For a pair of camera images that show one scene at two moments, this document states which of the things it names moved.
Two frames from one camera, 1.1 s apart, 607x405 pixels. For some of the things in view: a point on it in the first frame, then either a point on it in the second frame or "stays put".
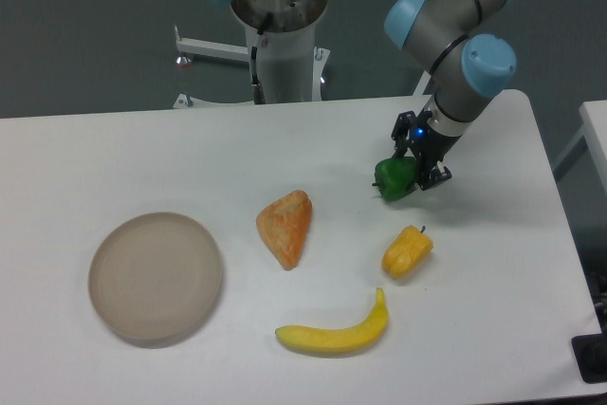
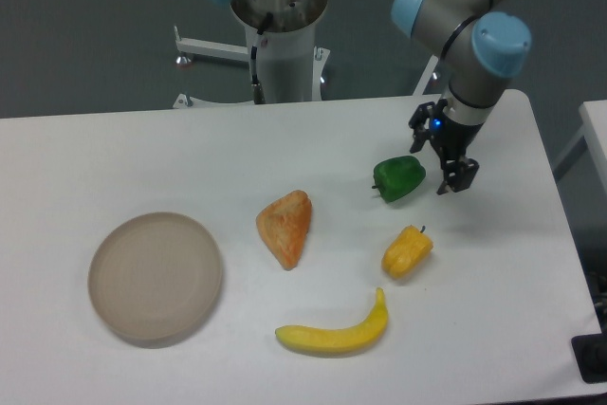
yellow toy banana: (362, 336) stays put
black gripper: (430, 148) -> (451, 138)
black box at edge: (591, 355) stays put
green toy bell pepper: (395, 176) stays put
